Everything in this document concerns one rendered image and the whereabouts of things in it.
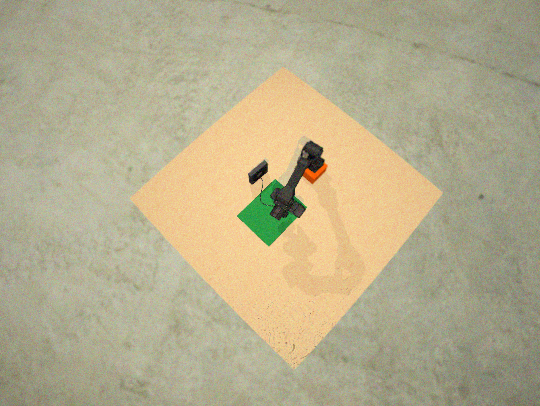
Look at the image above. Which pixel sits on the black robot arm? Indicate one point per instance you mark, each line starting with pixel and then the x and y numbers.
pixel 284 197

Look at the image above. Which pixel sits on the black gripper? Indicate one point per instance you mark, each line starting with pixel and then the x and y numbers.
pixel 297 209

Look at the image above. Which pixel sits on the green circuit board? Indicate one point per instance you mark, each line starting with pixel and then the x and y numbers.
pixel 256 216

